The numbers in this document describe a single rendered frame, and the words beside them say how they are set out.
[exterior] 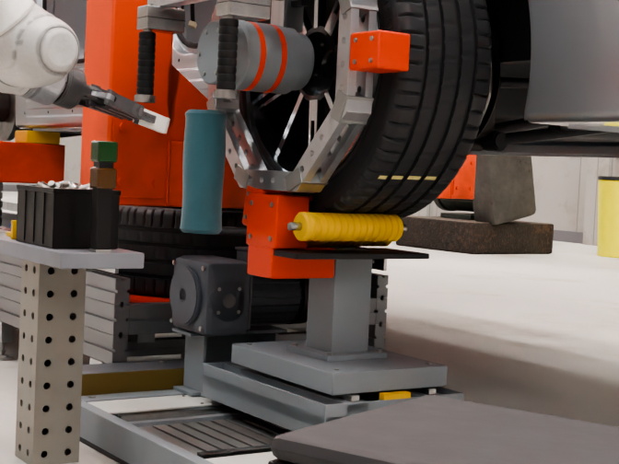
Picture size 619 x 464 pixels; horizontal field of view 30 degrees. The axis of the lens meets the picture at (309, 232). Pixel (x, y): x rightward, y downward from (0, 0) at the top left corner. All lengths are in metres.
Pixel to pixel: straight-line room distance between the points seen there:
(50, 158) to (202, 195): 2.37
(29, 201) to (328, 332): 0.68
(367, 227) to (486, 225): 7.41
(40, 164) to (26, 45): 2.91
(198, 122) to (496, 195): 7.44
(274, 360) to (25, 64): 0.93
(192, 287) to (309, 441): 1.47
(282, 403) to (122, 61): 0.90
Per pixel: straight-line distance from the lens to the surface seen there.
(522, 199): 10.00
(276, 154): 2.58
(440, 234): 9.96
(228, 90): 2.14
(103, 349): 2.95
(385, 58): 2.13
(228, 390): 2.59
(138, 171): 2.77
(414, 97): 2.22
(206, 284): 2.65
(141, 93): 2.45
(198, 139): 2.43
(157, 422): 2.56
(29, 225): 2.37
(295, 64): 2.37
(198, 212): 2.43
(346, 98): 2.19
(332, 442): 1.23
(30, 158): 4.73
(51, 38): 1.84
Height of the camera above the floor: 0.62
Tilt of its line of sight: 3 degrees down
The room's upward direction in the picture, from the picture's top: 3 degrees clockwise
